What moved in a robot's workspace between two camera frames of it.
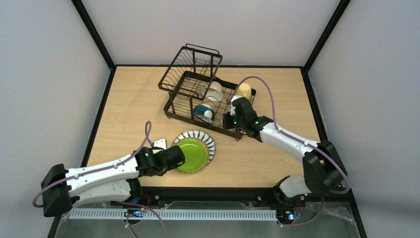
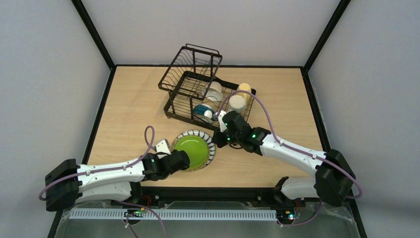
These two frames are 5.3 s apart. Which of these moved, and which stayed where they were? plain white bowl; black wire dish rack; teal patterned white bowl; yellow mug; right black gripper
Moved: right black gripper
Stayed: plain white bowl; black wire dish rack; yellow mug; teal patterned white bowl
